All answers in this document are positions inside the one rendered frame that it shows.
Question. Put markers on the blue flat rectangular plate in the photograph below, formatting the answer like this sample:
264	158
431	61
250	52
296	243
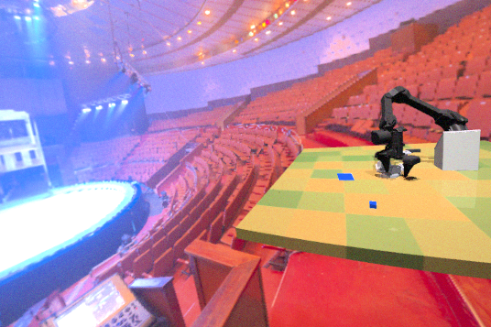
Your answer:
345	177

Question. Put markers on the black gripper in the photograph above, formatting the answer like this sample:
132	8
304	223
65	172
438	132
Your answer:
408	161

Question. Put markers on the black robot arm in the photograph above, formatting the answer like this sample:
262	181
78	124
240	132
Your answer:
448	120

